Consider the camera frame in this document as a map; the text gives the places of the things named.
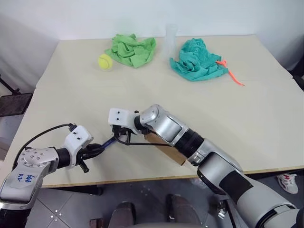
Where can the blue pen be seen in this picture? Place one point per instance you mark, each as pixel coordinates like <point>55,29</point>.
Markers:
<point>109,143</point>

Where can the brown cardboard box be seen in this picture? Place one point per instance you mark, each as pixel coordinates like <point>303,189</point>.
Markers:
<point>171,153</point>

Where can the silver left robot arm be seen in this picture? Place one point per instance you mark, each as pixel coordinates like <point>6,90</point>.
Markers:
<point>31,164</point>

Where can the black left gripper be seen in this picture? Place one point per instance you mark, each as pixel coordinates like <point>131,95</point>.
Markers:
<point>83,155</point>

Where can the clear plastic cup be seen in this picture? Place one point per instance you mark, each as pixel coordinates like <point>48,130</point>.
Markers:
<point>170,40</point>

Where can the teal cloth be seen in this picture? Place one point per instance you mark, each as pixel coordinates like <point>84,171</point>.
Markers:
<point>197,61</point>

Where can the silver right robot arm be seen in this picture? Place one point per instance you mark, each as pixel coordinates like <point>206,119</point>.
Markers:
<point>213,161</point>

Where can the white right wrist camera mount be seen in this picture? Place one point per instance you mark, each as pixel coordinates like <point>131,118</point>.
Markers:
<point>118,117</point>

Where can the yellow tennis ball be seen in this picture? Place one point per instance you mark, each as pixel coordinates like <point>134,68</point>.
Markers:
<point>105,62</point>

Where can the orange lace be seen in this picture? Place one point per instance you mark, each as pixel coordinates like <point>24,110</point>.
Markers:
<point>231,75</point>

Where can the dark brown rounded shape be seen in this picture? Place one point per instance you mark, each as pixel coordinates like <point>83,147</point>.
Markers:
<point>183,211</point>
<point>123,213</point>

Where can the light green cloth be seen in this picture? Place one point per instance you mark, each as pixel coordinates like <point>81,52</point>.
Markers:
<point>133,50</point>

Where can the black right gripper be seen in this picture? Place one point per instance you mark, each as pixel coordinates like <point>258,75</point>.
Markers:
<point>122,130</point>

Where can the black mesh panel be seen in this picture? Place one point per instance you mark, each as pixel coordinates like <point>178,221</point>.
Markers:
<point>14,104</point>

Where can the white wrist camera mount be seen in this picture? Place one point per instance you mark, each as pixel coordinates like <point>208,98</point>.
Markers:
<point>118,117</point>
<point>77,137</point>

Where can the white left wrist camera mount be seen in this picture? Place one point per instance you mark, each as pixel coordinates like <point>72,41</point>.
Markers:
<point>77,137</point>

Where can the white and red shoe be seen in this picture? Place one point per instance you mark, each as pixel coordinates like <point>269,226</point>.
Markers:
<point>288,181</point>

